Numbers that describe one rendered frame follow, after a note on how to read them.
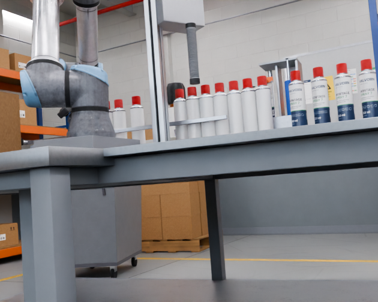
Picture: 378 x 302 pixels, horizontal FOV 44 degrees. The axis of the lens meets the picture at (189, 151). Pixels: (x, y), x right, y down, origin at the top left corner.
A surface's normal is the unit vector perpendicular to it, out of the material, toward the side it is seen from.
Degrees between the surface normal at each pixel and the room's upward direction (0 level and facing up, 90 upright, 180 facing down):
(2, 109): 90
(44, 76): 73
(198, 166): 90
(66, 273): 90
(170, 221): 90
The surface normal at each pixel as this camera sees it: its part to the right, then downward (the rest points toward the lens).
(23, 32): 0.87, -0.10
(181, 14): 0.54, -0.10
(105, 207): -0.17, 0.00
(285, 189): -0.48, -0.03
